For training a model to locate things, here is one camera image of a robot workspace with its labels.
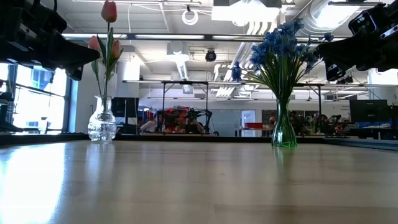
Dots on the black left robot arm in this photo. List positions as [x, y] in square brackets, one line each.
[4, 115]

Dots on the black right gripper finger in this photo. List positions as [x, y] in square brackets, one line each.
[335, 72]
[339, 53]

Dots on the pink artificial tulip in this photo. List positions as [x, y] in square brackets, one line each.
[93, 43]
[116, 49]
[109, 11]

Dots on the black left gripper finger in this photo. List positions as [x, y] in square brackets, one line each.
[68, 54]
[75, 74]

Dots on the white ceiling light panel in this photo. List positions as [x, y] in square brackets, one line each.
[245, 12]

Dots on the black tall workbench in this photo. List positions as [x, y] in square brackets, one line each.
[186, 82]

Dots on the green glass vase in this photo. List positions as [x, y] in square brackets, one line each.
[283, 133]

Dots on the black overhead camera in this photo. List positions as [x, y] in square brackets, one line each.
[211, 56]

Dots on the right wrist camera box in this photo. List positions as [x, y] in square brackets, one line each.
[362, 21]

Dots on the red box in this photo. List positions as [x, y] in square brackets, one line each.
[253, 125]

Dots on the person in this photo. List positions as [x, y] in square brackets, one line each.
[148, 127]

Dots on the clear glass vase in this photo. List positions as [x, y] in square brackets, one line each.
[102, 127]

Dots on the blue artificial flower bunch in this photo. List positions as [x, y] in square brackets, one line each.
[306, 54]
[286, 34]
[258, 54]

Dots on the black computer monitor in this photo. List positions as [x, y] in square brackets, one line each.
[368, 110]
[124, 107]

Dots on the red black equipment pile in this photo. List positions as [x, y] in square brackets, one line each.
[177, 119]

